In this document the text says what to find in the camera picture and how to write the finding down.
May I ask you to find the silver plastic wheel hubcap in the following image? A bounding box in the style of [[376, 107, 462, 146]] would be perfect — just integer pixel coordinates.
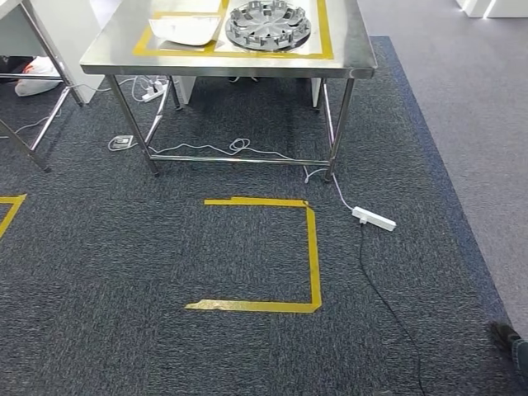
[[225, 0, 312, 53]]

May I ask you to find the steel top workbench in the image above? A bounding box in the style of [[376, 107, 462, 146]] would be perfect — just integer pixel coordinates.
[[79, 0, 378, 182]]

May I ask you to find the yellow tape on workbench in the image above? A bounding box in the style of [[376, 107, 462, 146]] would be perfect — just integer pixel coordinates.
[[133, 0, 334, 60]]

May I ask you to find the yellow floor tape strip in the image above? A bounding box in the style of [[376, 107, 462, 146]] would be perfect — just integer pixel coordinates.
[[184, 196, 323, 315]]

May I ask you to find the white power strip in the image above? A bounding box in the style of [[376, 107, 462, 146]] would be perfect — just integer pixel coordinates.
[[351, 205, 397, 233], [142, 82, 169, 103]]

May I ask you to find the white car mirror cover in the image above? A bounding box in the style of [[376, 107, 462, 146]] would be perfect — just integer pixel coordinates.
[[148, 14, 223, 47]]

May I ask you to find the white cabinet block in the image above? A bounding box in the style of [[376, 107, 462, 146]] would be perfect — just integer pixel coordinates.
[[30, 0, 104, 105]]

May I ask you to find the white plastic bag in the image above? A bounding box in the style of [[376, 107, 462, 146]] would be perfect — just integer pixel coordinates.
[[15, 56, 63, 98]]

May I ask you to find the white floor cable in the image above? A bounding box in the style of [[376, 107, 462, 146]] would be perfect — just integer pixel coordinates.
[[68, 75, 166, 105], [108, 136, 355, 213], [0, 109, 63, 139]]

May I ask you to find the black floor cable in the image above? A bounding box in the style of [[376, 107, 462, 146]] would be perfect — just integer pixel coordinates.
[[358, 221, 428, 396]]

